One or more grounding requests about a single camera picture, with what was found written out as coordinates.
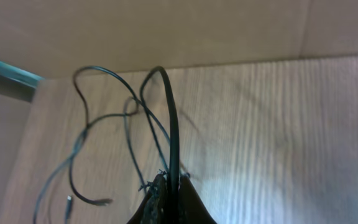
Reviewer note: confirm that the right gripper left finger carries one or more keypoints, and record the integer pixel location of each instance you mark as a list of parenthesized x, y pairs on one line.
[(152, 208)]

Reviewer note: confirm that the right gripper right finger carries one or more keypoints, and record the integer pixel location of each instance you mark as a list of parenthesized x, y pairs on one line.
[(191, 207)]

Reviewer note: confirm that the cardboard wall panel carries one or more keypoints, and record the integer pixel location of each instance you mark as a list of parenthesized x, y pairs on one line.
[(266, 94)]

